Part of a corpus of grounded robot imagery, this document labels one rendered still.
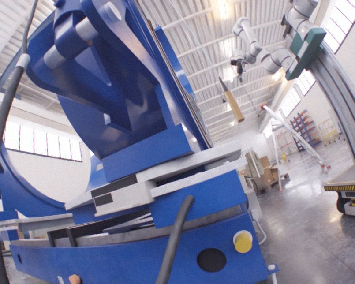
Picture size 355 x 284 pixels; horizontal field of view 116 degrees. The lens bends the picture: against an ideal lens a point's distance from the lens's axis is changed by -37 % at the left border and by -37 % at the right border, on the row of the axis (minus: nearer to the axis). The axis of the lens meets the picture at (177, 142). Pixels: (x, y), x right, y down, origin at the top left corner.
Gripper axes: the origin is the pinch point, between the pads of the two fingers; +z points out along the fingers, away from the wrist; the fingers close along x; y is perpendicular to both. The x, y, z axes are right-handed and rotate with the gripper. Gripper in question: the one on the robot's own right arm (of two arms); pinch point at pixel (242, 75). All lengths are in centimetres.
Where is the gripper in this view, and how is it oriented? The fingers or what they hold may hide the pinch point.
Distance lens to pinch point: 155.0
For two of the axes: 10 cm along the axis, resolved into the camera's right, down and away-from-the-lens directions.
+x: 0.6, 3.9, 9.2
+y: 9.9, 0.7, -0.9
